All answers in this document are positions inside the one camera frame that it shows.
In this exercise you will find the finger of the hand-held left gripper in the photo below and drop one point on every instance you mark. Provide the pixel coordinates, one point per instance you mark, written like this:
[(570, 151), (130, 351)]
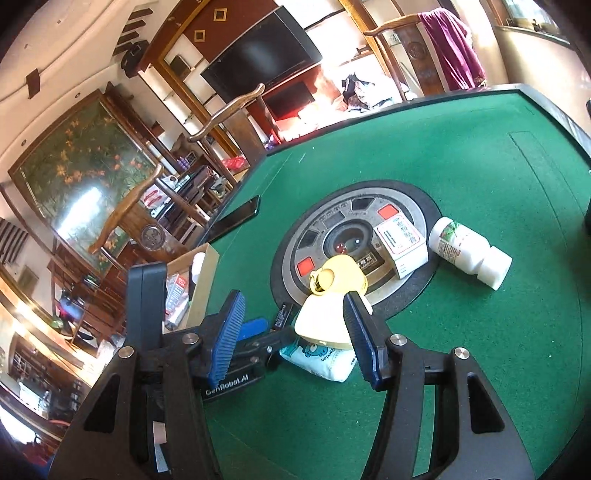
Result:
[(282, 318), (253, 328)]

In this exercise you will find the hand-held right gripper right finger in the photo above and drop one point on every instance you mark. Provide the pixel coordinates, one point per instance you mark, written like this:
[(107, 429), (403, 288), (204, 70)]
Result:
[(362, 341)]

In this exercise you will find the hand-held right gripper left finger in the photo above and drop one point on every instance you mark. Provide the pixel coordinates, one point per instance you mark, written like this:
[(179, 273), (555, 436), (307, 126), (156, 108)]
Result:
[(226, 341)]

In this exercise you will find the pale yellow plastic case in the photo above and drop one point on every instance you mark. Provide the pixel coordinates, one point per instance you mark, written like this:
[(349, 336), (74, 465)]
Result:
[(323, 323)]

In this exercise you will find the tissue pack cartoon print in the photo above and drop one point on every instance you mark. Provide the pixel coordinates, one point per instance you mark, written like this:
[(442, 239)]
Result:
[(318, 362)]

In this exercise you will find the cardboard box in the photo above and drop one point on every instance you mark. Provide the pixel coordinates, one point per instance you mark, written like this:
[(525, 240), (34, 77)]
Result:
[(207, 286)]

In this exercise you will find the yellow round case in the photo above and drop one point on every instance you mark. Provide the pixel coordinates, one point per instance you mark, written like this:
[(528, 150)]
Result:
[(341, 274)]

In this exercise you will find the small white medicine box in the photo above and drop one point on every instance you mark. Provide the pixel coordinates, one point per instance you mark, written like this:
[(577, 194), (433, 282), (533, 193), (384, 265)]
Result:
[(399, 244)]

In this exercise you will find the white bottle green label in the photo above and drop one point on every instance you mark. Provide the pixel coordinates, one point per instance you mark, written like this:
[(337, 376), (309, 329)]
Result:
[(461, 249)]

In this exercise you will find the red and grey carton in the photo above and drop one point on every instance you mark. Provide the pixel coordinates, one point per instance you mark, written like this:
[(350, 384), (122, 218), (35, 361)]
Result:
[(178, 295)]

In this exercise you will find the round table control panel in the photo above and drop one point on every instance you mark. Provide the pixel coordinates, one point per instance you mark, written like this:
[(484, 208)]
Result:
[(323, 230)]

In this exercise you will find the black phone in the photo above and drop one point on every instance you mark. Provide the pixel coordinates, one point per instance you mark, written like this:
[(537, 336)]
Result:
[(235, 219)]

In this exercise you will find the wooden chair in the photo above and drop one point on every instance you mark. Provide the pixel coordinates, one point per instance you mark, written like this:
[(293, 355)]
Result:
[(244, 124), (152, 235), (415, 50)]

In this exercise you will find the wooden tv cabinet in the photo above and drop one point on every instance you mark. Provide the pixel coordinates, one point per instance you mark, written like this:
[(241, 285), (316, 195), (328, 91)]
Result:
[(286, 99)]

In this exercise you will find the framed floral painting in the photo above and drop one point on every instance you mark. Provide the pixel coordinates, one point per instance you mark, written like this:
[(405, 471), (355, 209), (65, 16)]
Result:
[(78, 161)]

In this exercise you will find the dark clothes pile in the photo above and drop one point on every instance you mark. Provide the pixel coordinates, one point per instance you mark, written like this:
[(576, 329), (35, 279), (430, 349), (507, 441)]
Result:
[(364, 90)]

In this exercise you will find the black television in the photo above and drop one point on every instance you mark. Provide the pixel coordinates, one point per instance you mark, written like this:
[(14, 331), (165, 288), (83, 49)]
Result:
[(263, 50)]

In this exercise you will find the maroon cloth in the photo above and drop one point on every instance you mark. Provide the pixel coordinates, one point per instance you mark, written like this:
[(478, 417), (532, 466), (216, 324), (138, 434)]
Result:
[(450, 46)]

